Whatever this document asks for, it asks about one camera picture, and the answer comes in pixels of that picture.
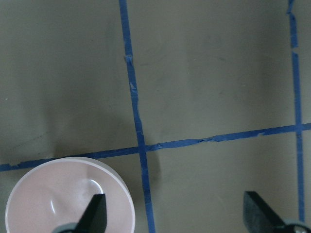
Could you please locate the pink bowl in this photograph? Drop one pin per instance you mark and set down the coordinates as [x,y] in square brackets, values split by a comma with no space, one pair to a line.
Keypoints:
[55,194]

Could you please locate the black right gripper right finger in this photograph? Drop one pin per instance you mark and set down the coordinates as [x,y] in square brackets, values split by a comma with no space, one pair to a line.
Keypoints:
[258,216]

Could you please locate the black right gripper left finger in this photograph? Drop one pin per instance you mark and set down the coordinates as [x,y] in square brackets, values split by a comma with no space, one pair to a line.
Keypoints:
[94,218]

